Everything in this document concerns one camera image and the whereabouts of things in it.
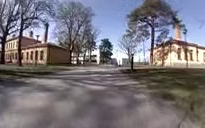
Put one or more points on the white building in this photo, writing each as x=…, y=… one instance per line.
x=93, y=57

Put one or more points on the dark evergreen tree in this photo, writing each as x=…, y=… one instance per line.
x=105, y=50

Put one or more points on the small bare tree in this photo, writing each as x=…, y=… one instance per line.
x=128, y=45

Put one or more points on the grey gravel path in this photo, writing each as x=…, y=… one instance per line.
x=83, y=100

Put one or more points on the row of bare trees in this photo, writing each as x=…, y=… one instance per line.
x=71, y=30

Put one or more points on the yellow building with dark chimney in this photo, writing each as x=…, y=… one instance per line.
x=46, y=54

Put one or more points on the tall pine tree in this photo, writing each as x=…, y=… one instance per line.
x=152, y=20

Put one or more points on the grass with tree shadows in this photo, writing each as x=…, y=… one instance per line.
x=26, y=70

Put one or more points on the yellow building with pale chimney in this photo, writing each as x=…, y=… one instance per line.
x=190, y=53

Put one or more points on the open grass lawn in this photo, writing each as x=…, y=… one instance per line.
x=193, y=90

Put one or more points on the dark lamp post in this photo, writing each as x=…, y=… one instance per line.
x=132, y=63

